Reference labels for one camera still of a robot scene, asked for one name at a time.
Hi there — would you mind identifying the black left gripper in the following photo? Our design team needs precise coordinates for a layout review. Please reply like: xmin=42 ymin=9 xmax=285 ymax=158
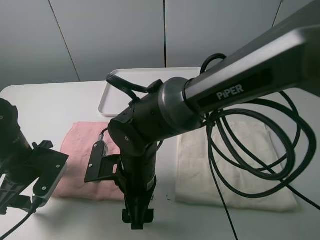
xmin=0 ymin=140 xmax=69 ymax=209

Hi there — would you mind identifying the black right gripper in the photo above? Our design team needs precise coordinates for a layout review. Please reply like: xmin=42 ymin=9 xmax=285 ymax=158
xmin=84 ymin=141 xmax=158 ymax=230

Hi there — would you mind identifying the pink towel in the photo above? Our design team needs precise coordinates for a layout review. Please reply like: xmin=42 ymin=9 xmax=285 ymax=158
xmin=52 ymin=122 xmax=124 ymax=202

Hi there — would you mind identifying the white towel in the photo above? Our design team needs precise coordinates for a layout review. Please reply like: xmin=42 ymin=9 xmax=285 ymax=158
xmin=175 ymin=120 xmax=298 ymax=212

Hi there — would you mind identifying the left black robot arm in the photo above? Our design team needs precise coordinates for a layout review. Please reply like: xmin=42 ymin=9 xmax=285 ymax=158
xmin=0 ymin=99 xmax=68 ymax=215

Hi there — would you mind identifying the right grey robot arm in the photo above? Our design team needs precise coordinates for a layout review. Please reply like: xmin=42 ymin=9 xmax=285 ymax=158
xmin=84 ymin=0 xmax=320 ymax=230

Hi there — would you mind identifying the white plastic tray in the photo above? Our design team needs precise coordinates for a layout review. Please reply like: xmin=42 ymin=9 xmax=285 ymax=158
xmin=98 ymin=67 xmax=201 ymax=117

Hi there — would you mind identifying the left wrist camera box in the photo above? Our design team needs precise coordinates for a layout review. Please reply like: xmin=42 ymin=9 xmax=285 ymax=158
xmin=31 ymin=159 xmax=67 ymax=208

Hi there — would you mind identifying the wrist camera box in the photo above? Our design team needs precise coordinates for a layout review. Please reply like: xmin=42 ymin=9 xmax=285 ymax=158
xmin=31 ymin=159 xmax=67 ymax=208
xmin=98 ymin=133 xmax=109 ymax=157

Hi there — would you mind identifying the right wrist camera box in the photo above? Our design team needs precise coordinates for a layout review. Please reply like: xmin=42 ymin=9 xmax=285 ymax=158
xmin=98 ymin=133 xmax=109 ymax=157

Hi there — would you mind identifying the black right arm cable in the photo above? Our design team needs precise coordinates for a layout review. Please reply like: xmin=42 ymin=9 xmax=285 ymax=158
xmin=201 ymin=53 xmax=320 ymax=240

